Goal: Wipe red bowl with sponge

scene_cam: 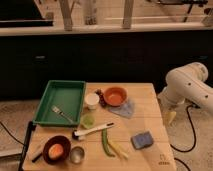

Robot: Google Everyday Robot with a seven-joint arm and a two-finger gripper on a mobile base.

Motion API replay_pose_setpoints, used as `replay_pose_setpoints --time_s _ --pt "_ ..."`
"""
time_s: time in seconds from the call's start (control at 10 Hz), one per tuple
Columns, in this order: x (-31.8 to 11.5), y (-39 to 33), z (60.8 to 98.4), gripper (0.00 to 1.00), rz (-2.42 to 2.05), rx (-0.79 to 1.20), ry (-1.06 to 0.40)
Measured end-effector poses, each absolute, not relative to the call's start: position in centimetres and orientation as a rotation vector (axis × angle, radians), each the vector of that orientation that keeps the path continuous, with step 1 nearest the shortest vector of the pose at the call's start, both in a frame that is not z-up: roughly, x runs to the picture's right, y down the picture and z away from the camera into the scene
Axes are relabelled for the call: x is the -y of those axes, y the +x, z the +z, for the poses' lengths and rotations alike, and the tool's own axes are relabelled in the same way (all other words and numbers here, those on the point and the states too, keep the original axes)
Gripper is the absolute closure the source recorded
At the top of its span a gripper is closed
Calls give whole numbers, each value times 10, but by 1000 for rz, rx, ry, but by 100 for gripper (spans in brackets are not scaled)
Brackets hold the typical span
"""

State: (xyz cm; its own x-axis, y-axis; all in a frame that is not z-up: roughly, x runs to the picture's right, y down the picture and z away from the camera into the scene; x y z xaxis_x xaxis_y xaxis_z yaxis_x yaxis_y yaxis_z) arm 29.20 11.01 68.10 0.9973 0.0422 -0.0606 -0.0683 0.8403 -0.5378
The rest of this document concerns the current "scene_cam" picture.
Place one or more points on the blue sponge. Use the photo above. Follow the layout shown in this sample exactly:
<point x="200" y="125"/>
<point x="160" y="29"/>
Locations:
<point x="142" y="140"/>

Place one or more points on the light blue cloth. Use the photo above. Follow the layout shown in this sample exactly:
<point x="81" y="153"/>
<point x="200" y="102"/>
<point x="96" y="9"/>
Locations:
<point x="125" y="110"/>

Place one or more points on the red orange bowl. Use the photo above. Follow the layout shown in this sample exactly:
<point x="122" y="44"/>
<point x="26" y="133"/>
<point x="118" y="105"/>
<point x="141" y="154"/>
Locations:
<point x="115" y="96"/>

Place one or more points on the silver fork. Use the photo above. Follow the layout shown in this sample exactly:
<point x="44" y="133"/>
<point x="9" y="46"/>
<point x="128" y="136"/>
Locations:
<point x="56" y="110"/>

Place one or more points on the dark red grapes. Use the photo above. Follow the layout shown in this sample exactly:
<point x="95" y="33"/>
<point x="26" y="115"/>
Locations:
<point x="100" y="94"/>

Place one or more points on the black marker pen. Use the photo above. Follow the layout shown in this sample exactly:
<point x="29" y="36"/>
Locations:
<point x="36" y="157"/>

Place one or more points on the dark brown bowl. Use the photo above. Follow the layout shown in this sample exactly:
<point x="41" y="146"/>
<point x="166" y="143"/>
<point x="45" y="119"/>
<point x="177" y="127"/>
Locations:
<point x="57" y="140"/>

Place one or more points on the orange fruit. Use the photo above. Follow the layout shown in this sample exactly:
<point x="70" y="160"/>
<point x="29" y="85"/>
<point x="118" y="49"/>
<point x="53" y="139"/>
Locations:
<point x="55" y="151"/>

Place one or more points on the green bean pod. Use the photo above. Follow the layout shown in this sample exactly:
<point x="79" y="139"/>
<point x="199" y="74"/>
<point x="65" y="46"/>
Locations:
<point x="105" y="144"/>

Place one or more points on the white paper cup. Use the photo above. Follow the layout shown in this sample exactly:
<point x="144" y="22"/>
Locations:
<point x="92" y="100"/>

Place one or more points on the white black dish brush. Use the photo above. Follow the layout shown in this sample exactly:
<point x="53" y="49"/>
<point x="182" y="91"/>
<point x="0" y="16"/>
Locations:
<point x="77" y="134"/>

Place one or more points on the green plastic tray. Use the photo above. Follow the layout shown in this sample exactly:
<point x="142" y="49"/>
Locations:
<point x="68" y="96"/>

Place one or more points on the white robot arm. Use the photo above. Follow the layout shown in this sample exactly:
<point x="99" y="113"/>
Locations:
<point x="185" y="83"/>

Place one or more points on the black table clamp bar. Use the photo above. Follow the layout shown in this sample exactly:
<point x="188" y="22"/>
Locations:
<point x="30" y="128"/>

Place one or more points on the small silver metal cup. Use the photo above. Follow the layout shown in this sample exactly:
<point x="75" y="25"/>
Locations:
<point x="77" y="155"/>

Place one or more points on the yellowish white gripper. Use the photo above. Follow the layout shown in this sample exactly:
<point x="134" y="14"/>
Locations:
<point x="168" y="116"/>

